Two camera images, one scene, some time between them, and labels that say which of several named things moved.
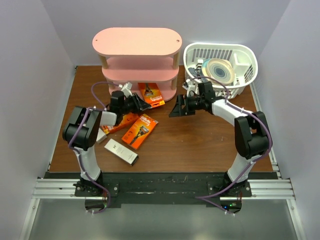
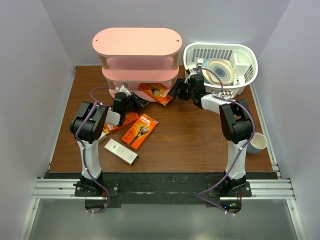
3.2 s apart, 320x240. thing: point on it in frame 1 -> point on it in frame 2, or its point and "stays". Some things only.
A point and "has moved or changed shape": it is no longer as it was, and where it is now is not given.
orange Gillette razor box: [139, 131] stays
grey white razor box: [122, 152] stays
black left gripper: [139, 104] stays
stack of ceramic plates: [218, 70] stays
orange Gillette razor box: [151, 94] has moved or changed shape
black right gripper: [178, 111] -> [175, 90]
